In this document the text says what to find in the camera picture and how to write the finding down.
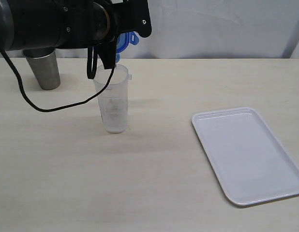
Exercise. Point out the white backdrop curtain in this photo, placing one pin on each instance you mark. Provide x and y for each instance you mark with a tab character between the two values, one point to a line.
221	28

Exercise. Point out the stainless steel cup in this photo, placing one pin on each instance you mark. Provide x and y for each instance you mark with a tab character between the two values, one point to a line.
43	63

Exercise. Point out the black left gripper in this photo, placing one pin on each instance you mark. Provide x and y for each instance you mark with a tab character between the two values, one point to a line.
114	19

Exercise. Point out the clear plastic tall container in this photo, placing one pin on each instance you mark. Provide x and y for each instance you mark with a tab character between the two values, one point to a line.
113	101

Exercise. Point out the blue container lid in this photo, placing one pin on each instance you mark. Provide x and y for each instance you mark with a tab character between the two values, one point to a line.
124	40

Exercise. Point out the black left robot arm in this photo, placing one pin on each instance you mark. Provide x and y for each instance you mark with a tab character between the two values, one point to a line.
71	24

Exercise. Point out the white rectangular tray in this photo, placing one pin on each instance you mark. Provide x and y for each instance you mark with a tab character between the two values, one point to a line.
250	163

